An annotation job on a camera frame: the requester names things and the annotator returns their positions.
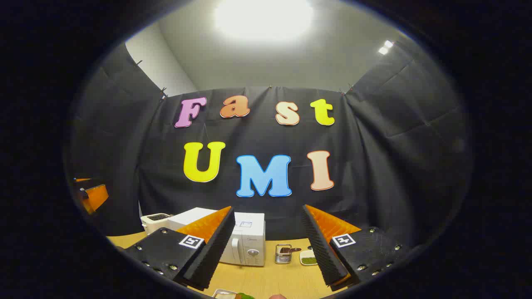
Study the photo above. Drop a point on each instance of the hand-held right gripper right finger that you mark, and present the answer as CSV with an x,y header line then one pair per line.
x,y
320,245

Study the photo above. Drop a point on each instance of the brown utensil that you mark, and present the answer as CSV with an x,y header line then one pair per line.
x,y
291,250

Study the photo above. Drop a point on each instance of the ceiling light panel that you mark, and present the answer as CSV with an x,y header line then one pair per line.
x,y
264,16

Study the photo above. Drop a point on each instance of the small white dish green contents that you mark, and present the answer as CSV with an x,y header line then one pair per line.
x,y
309,259

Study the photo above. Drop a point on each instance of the white rectangular plate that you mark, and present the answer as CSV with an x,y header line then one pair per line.
x,y
222,294

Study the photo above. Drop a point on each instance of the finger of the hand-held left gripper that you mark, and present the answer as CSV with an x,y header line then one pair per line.
x,y
97,197
83,180

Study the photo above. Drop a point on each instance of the white toaster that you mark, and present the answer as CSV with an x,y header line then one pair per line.
x,y
153,223

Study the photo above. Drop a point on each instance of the black backdrop cloth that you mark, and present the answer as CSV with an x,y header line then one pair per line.
x,y
395,158

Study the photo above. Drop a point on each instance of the small ceiling spotlights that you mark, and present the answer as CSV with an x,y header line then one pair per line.
x,y
385,46

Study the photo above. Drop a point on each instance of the white microwave oven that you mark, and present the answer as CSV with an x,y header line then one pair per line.
x,y
249,232

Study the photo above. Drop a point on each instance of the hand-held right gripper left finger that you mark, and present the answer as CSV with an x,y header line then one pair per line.
x,y
220,245

